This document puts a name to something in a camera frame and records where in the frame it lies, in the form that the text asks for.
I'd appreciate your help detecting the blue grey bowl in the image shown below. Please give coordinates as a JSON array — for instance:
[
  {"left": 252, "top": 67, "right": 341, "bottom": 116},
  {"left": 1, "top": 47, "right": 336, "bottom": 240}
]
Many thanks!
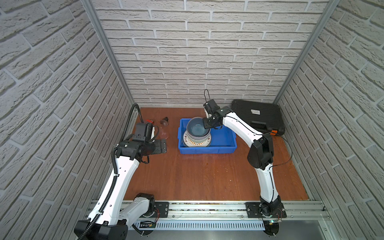
[{"left": 187, "top": 117, "right": 210, "bottom": 139}]

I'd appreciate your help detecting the sunburst pattern plate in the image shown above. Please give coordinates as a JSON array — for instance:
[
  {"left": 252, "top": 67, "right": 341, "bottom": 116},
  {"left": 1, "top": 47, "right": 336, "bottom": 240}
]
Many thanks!
[{"left": 182, "top": 131, "right": 212, "bottom": 148}]

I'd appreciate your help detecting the lilac bowl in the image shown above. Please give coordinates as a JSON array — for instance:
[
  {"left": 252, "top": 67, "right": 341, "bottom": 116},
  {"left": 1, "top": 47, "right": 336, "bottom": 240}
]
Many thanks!
[{"left": 186, "top": 132, "right": 212, "bottom": 146}]

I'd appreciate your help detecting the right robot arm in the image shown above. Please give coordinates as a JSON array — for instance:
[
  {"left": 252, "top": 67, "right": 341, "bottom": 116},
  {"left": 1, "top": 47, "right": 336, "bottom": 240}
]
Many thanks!
[{"left": 203, "top": 99, "right": 287, "bottom": 219}]

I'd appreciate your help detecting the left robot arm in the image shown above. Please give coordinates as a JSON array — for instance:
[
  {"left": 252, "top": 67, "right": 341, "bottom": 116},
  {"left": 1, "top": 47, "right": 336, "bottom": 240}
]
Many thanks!
[{"left": 74, "top": 122, "right": 167, "bottom": 240}]

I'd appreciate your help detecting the blue plastic bin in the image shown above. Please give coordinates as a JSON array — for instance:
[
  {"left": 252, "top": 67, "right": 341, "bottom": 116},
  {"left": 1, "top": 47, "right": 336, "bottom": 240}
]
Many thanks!
[{"left": 178, "top": 118, "right": 237, "bottom": 155}]

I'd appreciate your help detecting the clear glass with dark base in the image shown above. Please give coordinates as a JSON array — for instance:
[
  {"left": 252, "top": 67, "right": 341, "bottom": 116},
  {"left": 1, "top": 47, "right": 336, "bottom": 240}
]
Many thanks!
[{"left": 159, "top": 117, "right": 169, "bottom": 140}]

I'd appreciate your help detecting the black tool case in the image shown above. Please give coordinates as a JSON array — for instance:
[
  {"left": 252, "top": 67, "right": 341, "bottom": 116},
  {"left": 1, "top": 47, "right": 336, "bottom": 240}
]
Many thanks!
[{"left": 231, "top": 100, "right": 286, "bottom": 136}]

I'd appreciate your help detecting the black corrugated cable hose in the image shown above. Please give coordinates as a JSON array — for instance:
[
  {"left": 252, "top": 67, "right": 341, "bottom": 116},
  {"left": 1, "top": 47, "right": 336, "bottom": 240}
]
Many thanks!
[{"left": 76, "top": 103, "right": 145, "bottom": 240}]

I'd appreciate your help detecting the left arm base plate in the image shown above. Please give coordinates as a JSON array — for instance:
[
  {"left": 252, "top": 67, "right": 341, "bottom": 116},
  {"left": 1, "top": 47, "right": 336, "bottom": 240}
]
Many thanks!
[{"left": 142, "top": 201, "right": 170, "bottom": 219}]

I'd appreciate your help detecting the aluminium front rail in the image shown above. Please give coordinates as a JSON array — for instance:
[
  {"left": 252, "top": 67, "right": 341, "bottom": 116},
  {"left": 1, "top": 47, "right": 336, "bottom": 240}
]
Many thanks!
[{"left": 122, "top": 201, "right": 331, "bottom": 236}]

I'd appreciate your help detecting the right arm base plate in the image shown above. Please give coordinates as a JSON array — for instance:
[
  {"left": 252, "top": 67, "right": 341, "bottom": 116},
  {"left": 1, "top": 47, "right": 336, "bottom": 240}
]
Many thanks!
[{"left": 245, "top": 201, "right": 287, "bottom": 219}]

